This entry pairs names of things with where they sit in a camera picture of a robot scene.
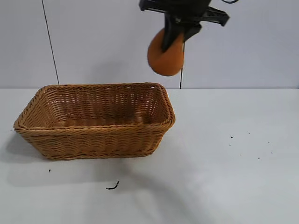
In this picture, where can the orange fruit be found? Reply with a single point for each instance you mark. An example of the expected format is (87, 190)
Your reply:
(163, 63)

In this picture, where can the brown woven wicker basket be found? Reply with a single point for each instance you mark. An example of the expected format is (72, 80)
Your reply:
(93, 142)

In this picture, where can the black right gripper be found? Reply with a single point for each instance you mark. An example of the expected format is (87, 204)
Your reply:
(187, 9)

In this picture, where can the small black curved scrap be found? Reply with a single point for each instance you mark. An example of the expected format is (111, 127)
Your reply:
(113, 187)

